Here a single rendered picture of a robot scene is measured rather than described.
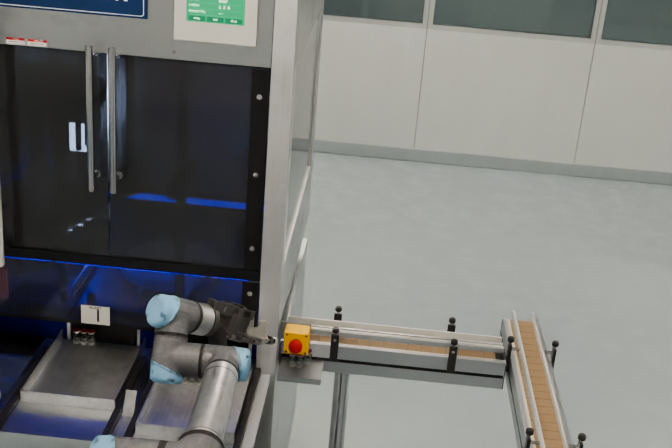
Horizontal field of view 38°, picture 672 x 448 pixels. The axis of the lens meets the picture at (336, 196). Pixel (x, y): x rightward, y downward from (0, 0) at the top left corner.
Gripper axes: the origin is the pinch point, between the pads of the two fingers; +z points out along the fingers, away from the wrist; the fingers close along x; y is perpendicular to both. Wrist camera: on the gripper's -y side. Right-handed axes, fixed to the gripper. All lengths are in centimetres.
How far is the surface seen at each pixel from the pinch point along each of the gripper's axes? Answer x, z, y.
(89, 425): 38, -12, -37
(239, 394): 24.7, 24.2, -20.2
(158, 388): 41.1, 9.2, -25.9
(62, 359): 71, -4, -29
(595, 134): 194, 471, 170
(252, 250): 28.2, 14.3, 19.6
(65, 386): 58, -9, -33
